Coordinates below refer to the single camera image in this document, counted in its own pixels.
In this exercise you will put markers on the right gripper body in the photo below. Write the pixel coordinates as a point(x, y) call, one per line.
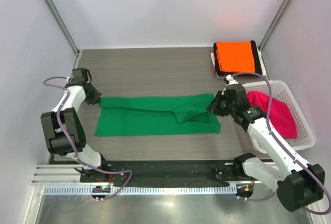
point(227, 107)

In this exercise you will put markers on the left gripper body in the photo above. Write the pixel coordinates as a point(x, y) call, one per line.
point(92, 98)

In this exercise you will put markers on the green t-shirt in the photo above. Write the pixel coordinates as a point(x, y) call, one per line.
point(155, 115)

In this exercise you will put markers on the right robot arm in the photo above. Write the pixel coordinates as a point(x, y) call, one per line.
point(295, 181)

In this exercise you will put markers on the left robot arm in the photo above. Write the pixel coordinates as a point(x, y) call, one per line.
point(62, 129)

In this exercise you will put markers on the folded black t-shirt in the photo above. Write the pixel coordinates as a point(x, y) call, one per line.
point(256, 59)

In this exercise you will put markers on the folded orange t-shirt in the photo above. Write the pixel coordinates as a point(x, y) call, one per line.
point(234, 56)

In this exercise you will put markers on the pink t-shirt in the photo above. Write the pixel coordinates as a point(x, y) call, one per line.
point(280, 115)

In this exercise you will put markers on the white plastic basket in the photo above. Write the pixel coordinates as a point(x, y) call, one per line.
point(281, 92)

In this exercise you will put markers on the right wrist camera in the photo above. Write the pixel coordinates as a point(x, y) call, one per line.
point(229, 80)

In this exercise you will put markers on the white slotted cable duct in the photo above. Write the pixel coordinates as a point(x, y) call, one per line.
point(103, 190)

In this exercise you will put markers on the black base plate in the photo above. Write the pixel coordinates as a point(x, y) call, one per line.
point(167, 173)

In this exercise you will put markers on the left aluminium frame post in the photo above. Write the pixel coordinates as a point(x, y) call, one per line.
point(56, 15)

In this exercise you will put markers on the aluminium frame post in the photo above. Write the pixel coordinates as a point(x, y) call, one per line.
point(56, 15)
point(274, 23)

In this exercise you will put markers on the right aluminium frame post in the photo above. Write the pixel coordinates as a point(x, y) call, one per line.
point(274, 23)

